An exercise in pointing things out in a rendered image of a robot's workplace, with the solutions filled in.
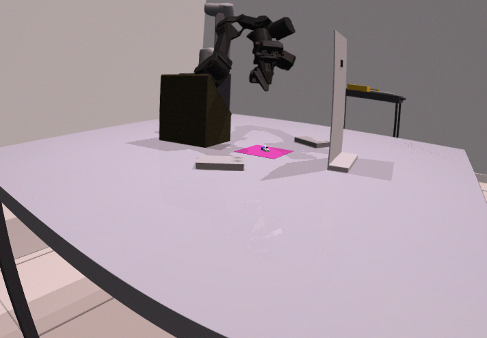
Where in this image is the pink flat square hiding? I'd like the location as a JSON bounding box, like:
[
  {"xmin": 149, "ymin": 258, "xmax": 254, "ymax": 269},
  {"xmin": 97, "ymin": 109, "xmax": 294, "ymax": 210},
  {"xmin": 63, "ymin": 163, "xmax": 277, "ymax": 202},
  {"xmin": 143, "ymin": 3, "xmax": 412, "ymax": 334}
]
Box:
[{"xmin": 234, "ymin": 145, "xmax": 293, "ymax": 159}]

